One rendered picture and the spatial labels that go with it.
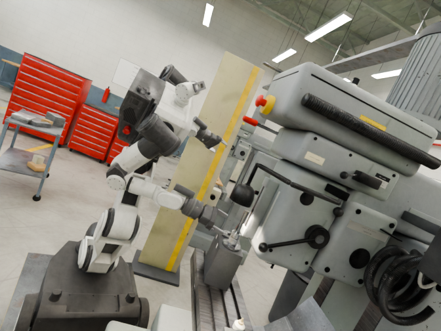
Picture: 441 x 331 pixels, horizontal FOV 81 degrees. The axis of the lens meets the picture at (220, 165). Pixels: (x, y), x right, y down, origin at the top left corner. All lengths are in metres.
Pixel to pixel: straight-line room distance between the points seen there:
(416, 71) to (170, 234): 2.40
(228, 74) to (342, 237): 1.98
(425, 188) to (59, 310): 1.53
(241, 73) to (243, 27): 7.89
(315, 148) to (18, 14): 11.14
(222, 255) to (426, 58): 1.04
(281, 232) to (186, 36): 9.57
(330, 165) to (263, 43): 9.79
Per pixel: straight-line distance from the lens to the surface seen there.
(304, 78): 0.74
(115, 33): 10.39
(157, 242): 2.86
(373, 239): 0.96
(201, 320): 1.12
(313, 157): 0.77
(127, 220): 1.36
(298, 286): 2.87
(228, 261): 1.25
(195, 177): 2.60
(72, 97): 5.78
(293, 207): 0.81
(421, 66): 1.06
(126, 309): 1.59
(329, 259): 0.91
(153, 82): 1.21
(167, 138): 0.99
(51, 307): 1.52
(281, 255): 0.87
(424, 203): 1.05
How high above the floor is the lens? 1.64
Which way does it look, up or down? 8 degrees down
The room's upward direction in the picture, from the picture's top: 24 degrees clockwise
